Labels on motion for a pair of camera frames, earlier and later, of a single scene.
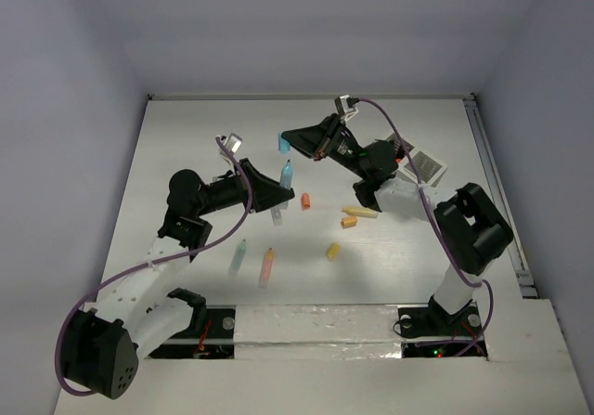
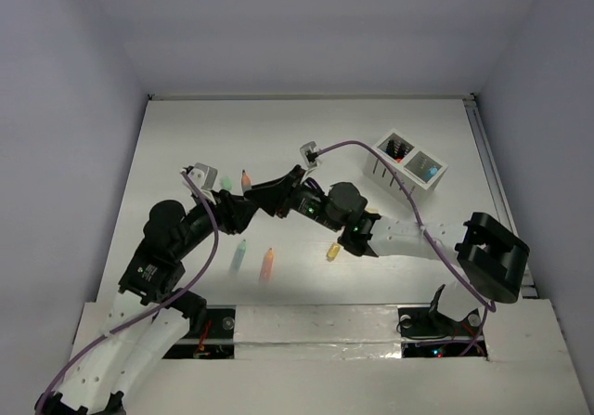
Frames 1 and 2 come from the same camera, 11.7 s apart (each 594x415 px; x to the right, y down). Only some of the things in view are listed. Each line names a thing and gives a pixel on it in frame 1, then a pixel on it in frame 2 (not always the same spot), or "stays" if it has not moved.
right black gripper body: (342, 148) to (307, 201)
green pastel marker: (238, 258) stays
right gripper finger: (314, 147) to (270, 200)
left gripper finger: (267, 193) to (237, 213)
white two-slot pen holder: (429, 167) stays
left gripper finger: (251, 172) to (225, 196)
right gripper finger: (316, 134) to (276, 189)
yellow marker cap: (333, 252) stays
